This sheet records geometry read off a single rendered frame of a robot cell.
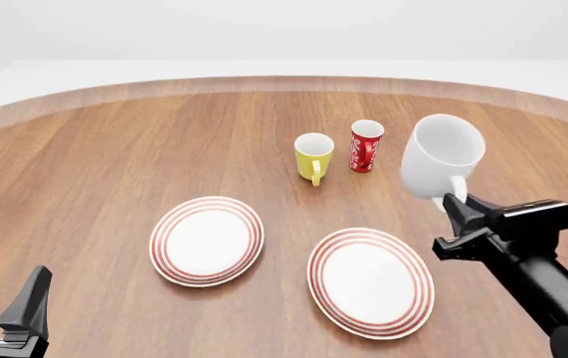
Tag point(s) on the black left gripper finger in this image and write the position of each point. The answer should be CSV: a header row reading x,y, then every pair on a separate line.
x,y
30,309

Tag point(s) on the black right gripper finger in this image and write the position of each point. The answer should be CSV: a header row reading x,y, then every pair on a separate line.
x,y
465,222
483,207

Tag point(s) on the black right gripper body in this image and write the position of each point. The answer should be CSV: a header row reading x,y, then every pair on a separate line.
x,y
460,248

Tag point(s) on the white plate with red rings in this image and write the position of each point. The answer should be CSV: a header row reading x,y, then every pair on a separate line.
x,y
207,241
370,283

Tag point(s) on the red patterned mug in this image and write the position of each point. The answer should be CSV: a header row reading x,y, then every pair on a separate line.
x,y
363,153

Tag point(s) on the yellow and white mug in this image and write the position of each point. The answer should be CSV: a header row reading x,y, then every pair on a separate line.
x,y
313,162

